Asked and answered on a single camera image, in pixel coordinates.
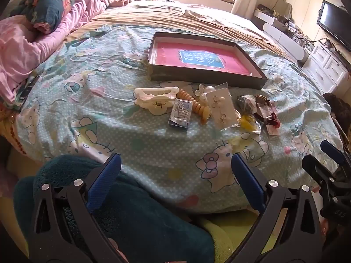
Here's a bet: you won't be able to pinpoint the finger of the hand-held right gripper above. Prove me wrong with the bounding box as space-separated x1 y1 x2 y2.
320 140 345 165
302 155 335 187

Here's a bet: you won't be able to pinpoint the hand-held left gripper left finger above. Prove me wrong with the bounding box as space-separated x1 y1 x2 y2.
29 153 130 263

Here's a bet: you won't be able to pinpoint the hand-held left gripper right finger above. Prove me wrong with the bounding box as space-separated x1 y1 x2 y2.
231 153 322 263

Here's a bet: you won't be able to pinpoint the red brown accessory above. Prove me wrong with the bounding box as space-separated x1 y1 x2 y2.
254 94 281 136

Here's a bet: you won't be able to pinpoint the clear bag of earrings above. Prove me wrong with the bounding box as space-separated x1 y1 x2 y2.
206 88 238 130

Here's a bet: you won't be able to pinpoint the bag of dark beads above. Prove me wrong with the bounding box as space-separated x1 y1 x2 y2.
236 94 257 115

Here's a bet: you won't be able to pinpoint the small blue jewelry box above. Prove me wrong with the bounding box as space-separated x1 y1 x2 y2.
168 99 194 130

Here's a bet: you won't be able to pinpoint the white hair claw clip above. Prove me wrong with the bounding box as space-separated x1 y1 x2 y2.
134 87 179 115

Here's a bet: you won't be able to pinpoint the shallow cardboard box tray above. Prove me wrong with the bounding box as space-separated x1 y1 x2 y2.
147 32 268 90

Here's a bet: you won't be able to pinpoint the dark brown cloth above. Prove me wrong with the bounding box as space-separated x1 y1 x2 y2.
322 92 351 144

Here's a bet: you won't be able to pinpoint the yellow-green fleece cloth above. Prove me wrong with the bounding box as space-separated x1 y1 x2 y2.
192 210 278 263

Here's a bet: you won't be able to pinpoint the yellow trinket in clear bag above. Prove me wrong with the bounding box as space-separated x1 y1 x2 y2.
238 114 261 135

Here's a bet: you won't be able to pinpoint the cartoon cat printed blanket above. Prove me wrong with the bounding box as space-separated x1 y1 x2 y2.
15 23 344 215

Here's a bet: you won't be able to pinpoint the person's teal fleece pants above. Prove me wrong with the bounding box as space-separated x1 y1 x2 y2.
13 154 215 263

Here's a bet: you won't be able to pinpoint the white drawer cabinet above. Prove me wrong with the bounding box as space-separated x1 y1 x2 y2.
302 42 351 94

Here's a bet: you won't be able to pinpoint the pearl flower hair accessory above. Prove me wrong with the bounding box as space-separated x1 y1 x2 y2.
198 84 218 102

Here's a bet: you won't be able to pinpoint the flat screen television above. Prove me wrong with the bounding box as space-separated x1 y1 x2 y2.
316 0 351 52

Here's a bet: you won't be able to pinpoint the pink book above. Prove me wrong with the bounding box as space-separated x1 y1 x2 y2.
155 42 251 75

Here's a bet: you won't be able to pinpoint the white vanity table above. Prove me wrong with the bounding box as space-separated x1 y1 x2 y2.
252 4 310 64

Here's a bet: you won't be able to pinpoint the vanity mirror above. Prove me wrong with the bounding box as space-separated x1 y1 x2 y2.
272 0 293 17

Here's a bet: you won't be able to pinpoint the pink quilt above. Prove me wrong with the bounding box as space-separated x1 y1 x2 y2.
0 0 109 110

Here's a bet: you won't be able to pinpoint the cream lace cloth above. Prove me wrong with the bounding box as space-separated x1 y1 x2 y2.
182 4 256 31

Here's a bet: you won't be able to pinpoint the tan bed sheet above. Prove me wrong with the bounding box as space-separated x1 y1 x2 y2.
64 0 292 59

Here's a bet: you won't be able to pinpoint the dark floral pillow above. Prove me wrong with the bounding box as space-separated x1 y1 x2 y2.
8 0 74 35

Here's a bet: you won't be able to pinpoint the orange spiral hair tie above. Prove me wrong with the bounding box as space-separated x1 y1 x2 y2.
176 90 211 124

